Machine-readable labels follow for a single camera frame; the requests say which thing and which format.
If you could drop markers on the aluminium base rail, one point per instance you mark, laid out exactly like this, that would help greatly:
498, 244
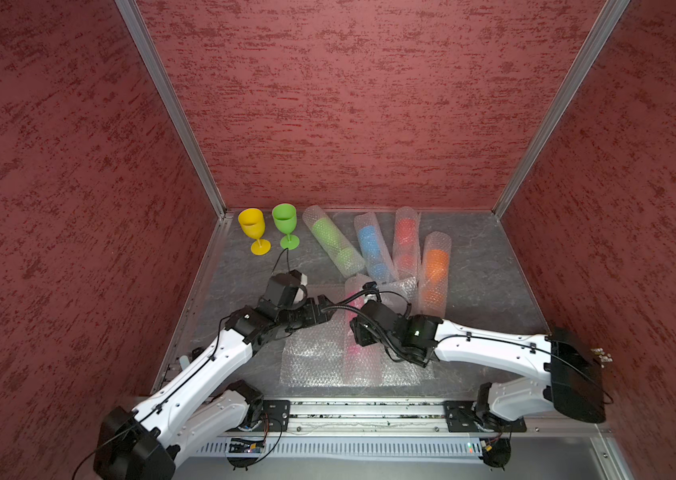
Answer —
428, 432

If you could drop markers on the left aluminium corner post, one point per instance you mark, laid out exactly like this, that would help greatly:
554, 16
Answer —
138, 31

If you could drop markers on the yellow glass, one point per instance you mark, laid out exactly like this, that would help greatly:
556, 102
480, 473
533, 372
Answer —
252, 223

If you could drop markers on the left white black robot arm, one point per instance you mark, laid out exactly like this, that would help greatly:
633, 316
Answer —
153, 439

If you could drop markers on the orange glass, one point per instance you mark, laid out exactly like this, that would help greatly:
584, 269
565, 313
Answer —
433, 283

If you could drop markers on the right aluminium corner post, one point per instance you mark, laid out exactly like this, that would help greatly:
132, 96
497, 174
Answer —
601, 30

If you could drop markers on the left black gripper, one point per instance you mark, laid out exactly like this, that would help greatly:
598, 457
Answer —
311, 317

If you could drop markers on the bright green wine glass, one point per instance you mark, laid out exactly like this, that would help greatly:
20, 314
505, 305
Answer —
285, 219

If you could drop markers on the green glass in bubble wrap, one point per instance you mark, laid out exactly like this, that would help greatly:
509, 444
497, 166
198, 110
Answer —
339, 249

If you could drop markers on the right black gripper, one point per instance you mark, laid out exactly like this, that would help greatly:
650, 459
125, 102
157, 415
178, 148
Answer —
360, 332

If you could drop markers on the red glass in bubble wrap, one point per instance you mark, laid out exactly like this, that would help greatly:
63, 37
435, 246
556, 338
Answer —
406, 244

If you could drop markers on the pink glass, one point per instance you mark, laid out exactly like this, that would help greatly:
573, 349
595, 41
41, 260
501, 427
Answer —
362, 366

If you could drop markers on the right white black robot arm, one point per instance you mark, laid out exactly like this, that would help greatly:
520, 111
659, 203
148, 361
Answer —
553, 372

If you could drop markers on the blue glass in bubble wrap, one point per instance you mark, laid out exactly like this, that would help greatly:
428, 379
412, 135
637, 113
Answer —
374, 250

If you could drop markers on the aluminium corner post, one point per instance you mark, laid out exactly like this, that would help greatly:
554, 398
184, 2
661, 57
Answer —
138, 31
601, 30

